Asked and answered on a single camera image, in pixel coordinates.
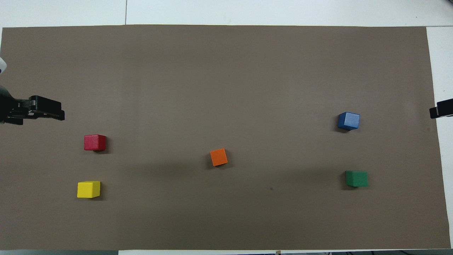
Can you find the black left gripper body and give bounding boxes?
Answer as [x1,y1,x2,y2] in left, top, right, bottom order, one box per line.
[0,85,31,125]

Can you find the red wooden block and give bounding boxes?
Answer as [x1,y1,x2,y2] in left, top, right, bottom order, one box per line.
[84,134,107,152]

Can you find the yellow wooden block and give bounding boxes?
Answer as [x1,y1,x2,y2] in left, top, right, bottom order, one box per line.
[77,181,101,199]

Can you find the blue wooden block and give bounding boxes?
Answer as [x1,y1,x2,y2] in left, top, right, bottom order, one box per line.
[337,112,360,131]

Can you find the green wooden block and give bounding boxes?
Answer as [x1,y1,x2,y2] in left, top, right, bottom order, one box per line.
[345,170,368,187]

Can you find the orange wooden block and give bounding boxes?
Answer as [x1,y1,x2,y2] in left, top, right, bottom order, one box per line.
[210,148,228,167]

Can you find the brown paper table mat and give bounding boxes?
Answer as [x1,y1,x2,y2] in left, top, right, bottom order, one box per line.
[0,24,452,250]

